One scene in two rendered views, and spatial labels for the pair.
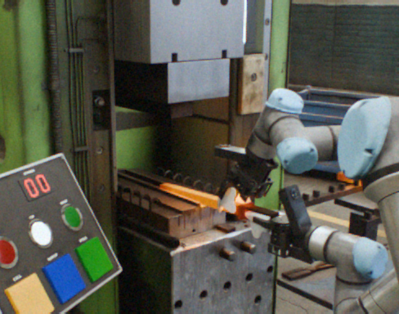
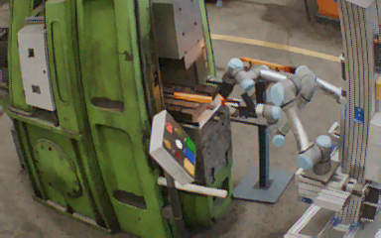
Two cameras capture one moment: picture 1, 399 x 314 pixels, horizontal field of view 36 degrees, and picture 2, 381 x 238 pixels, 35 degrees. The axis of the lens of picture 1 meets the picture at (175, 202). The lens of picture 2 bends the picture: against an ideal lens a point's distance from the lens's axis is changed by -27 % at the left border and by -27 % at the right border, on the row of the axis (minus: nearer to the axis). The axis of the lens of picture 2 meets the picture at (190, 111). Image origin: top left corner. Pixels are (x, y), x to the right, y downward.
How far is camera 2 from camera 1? 3.30 m
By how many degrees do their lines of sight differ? 23
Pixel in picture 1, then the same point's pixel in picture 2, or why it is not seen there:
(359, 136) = (278, 96)
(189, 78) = (190, 56)
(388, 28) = not seen: outside the picture
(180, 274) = (202, 135)
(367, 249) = (276, 111)
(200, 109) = not seen: hidden behind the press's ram
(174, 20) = (184, 40)
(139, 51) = (172, 55)
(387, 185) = (286, 107)
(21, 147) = (137, 108)
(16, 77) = (133, 83)
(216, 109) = not seen: hidden behind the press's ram
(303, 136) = (248, 77)
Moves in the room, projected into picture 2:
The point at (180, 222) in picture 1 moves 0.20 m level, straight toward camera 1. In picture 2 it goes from (194, 112) to (209, 129)
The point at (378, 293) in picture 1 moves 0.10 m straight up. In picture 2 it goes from (283, 126) to (282, 111)
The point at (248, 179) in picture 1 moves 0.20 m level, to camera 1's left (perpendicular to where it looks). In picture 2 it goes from (225, 91) to (193, 102)
